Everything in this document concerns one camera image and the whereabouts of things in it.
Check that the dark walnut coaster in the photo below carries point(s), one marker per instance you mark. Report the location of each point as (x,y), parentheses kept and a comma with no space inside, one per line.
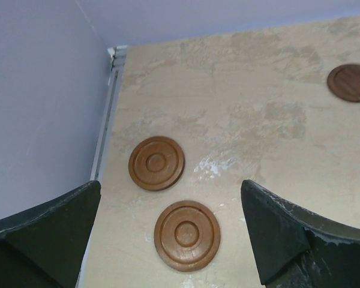
(344,82)

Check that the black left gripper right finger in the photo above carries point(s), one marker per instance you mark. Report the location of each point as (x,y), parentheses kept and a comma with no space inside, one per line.
(294,247)

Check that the aluminium table edge rail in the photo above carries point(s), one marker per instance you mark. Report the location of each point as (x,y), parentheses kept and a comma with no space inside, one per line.
(118,58)

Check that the reddish wooden coaster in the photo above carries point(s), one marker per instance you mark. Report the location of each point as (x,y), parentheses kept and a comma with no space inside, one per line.
(187,236)
(156,163)

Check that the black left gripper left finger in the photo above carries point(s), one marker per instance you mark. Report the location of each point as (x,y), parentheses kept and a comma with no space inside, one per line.
(44,246)

